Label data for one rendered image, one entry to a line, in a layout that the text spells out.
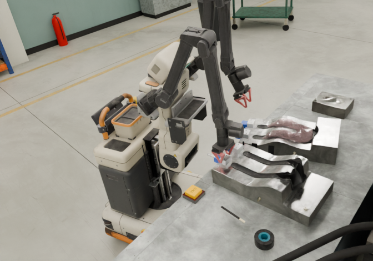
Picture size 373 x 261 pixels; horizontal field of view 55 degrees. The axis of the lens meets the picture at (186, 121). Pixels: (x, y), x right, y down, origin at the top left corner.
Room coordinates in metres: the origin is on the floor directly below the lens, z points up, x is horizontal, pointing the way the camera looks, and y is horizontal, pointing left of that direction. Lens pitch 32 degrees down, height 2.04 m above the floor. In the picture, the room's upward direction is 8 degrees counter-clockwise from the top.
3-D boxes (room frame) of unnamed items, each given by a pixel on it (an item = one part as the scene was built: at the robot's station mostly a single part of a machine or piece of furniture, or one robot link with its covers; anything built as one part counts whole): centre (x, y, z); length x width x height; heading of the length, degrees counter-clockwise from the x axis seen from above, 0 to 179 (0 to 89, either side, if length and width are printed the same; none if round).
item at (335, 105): (1.86, -0.91, 0.83); 0.20 x 0.15 x 0.07; 46
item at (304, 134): (1.58, -0.54, 0.90); 0.26 x 0.18 x 0.08; 63
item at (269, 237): (0.96, -0.25, 0.82); 0.08 x 0.08 x 0.04
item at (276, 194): (1.27, -0.36, 0.87); 0.50 x 0.26 x 0.14; 46
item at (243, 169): (1.29, -0.35, 0.92); 0.35 x 0.16 x 0.09; 46
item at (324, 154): (1.59, -0.55, 0.85); 0.50 x 0.26 x 0.11; 63
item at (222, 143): (1.40, -0.16, 1.02); 0.10 x 0.07 x 0.07; 136
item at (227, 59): (1.80, -0.26, 1.40); 0.11 x 0.06 x 0.43; 148
